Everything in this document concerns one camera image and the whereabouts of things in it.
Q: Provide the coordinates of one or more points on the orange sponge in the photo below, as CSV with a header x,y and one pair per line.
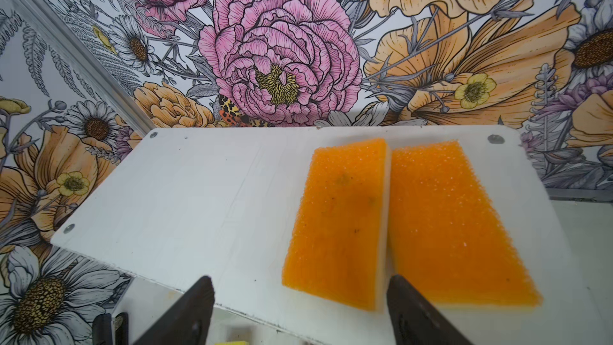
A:
x,y
338,245
445,236

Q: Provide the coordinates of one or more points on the yellow sponge top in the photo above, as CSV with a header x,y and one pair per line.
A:
x,y
234,343

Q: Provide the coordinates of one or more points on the white two-tier metal shelf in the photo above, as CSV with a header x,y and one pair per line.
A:
x,y
222,203

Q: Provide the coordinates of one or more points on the orange sponge front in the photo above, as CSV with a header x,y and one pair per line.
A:
x,y
445,236

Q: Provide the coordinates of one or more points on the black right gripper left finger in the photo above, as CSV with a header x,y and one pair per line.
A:
x,y
188,320

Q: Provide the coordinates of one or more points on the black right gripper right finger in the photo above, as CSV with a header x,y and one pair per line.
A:
x,y
415,320

